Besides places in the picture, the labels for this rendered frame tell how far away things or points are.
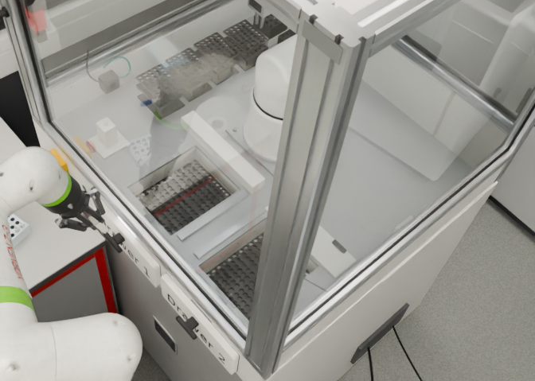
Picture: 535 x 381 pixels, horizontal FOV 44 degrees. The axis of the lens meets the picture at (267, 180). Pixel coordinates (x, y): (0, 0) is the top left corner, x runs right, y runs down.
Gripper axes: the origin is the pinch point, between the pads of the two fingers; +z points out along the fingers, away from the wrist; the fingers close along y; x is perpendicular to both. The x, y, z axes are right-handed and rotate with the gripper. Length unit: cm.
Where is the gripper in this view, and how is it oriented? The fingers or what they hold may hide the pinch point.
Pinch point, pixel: (99, 223)
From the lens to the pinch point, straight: 178.5
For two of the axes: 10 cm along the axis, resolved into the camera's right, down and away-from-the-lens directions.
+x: 6.7, 6.4, -3.9
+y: -7.3, 6.7, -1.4
